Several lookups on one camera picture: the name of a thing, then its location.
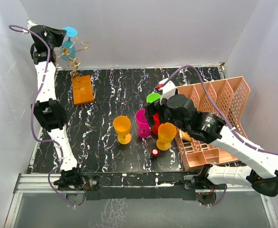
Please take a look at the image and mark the green wine glass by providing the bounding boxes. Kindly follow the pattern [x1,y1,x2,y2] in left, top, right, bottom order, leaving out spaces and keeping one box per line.
[146,93,161,103]

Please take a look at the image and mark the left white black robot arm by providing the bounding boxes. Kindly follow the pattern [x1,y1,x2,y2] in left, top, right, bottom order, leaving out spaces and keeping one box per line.
[29,25,85,190]

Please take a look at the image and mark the orange wine glass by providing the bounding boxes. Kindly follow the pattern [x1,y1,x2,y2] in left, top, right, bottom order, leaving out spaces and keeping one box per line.
[156,123,176,151]
[113,115,131,144]

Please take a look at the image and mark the red black push button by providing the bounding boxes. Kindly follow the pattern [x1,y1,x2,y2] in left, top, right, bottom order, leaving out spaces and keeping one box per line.
[150,148,159,161]

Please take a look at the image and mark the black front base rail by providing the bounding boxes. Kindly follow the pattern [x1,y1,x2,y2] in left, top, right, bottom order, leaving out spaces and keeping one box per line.
[77,171,215,201]

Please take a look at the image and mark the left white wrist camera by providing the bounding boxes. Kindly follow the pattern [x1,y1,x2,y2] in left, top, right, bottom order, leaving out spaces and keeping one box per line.
[23,19,37,34]

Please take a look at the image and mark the yellow book in organizer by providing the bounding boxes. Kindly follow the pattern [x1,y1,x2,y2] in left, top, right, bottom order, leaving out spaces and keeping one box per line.
[179,131,192,142]

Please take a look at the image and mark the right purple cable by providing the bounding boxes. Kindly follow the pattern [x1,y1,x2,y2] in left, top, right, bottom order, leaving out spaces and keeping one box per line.
[162,64,278,207]

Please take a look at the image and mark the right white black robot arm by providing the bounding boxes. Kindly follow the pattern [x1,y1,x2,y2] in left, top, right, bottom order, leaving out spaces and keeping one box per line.
[144,94,278,197]

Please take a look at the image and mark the pink plastic file organizer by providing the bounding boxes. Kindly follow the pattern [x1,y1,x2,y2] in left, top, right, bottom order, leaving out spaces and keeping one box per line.
[175,76,250,171]

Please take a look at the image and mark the magenta wine glass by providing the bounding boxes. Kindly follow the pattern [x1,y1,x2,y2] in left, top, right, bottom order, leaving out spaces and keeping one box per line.
[135,109,151,138]

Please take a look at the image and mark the teal wine glass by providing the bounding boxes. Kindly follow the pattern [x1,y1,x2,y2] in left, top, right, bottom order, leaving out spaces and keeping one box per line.
[61,27,78,62]

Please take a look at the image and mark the red wine glass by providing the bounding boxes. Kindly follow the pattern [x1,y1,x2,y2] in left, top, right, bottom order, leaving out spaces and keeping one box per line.
[151,114,161,135]

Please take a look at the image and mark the orange wooden rack base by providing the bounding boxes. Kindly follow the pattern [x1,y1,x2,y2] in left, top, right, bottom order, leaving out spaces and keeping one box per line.
[72,75,94,105]

